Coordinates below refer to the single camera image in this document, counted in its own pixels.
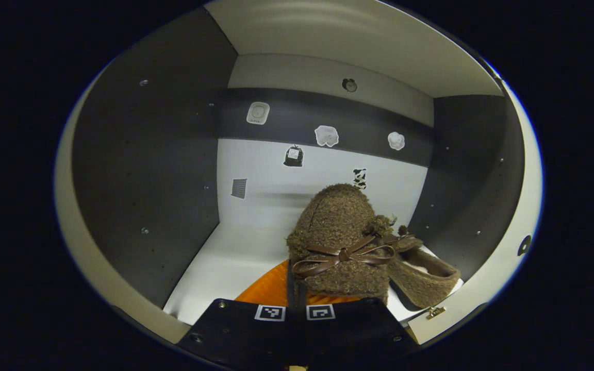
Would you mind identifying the brown fuzzy shoe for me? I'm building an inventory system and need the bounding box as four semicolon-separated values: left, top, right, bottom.
286;183;397;306
379;214;461;310

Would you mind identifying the white shoe cabinet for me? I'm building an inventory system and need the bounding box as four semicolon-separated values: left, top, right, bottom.
70;0;527;330

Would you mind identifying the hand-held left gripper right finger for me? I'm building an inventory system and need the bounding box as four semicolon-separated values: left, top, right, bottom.
297;277;420;371

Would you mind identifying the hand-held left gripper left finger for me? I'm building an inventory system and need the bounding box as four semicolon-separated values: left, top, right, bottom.
177;259;299;371

